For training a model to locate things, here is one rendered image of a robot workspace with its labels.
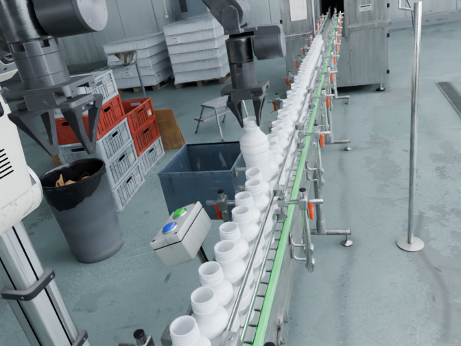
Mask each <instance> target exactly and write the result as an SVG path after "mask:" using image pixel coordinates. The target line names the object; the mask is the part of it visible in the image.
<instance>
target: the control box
mask: <svg viewBox="0 0 461 346"><path fill-rule="evenodd" d="M182 208H184V209H185V211H184V212H183V213H182V214H180V215H179V216H177V217H174V216H173V214H174V212H175V211H176V210H175V211H173V213H172V214H171V216H170V217H169V218H168V220H167V221H166V223H165V224H164V225H163V227H164V226H165V225H166V224H168V223H170V222H174V223H175V226H174V227H173V228H172V229H170V230H169V231H166V232H164V231H163V227H162V228H161V230H160V231H159V232H158V233H157V235H156V236H155V238H154V239H153V240H152V242H151V243H150V246H151V247H152V248H153V249H154V251H155V253H156V254H157V255H158V257H159V258H160V260H161V261H162V263H163V264H164V265H165V267H166V268H168V267H170V266H174V265H177V264H181V263H184V262H188V261H190V260H194V258H195V256H196V255H197V257H198V259H199V261H200V263H201V264H203V263H206V262H209V260H208V259H207V257H206V255H205V253H204V250H203V248H202V244H203V242H204V239H205V237H206V235H207V233H208V232H209V230H210V228H211V226H212V224H213V223H212V221H211V219H210V218H209V216H208V215H207V213H206V212H205V210H204V208H202V205H201V204H200V202H196V203H193V204H190V205H187V206H185V207H182Z"/></svg>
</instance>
